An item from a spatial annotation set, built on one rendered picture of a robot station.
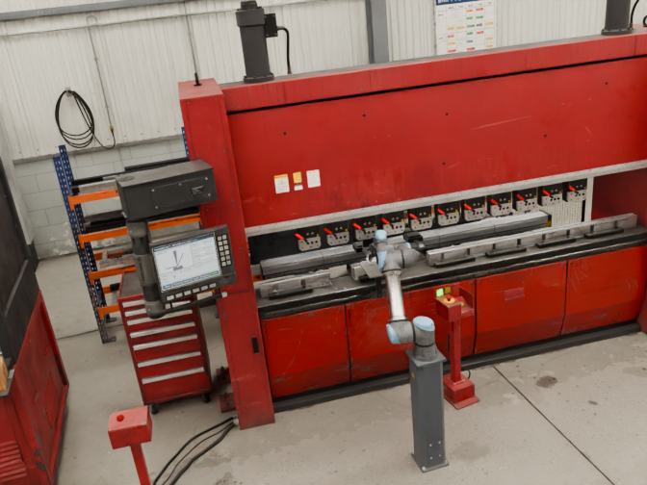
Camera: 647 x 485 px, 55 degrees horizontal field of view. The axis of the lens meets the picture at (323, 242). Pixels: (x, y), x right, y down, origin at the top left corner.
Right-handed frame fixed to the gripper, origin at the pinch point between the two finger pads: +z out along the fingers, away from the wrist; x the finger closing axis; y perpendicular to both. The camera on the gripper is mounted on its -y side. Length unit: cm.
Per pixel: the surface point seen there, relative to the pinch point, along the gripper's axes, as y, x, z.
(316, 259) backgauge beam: 20.2, 35.8, 22.3
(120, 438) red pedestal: -93, 171, -45
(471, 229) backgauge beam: 21, -86, 21
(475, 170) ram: 35, -77, -39
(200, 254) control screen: -7, 114, -67
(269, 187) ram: 43, 66, -48
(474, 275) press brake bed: -21, -70, 11
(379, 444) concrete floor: -114, 24, 35
